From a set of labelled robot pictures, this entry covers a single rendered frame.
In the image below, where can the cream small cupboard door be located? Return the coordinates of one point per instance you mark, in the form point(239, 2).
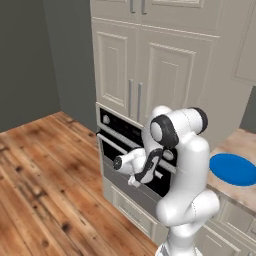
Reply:
point(111, 8)
point(180, 10)

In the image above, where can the black glass oven door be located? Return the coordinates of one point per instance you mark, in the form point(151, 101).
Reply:
point(111, 146)

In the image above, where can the cream wall cupboard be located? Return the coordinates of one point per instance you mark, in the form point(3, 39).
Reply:
point(246, 43)

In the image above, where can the cream counter base cupboards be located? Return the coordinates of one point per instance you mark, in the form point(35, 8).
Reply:
point(233, 230)

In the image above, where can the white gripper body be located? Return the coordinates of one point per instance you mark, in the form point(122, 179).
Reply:
point(133, 181)

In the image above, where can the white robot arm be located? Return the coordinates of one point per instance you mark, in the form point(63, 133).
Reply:
point(186, 173)

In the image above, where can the blue round plate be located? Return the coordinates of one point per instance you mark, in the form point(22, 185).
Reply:
point(233, 169)

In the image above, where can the cream tall cupboard door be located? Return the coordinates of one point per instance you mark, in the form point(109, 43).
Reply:
point(113, 66)
point(170, 76)

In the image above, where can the cream drawer under oven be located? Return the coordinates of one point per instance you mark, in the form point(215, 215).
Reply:
point(133, 211)

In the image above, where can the black built-in oven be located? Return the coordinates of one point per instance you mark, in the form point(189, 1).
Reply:
point(116, 125)

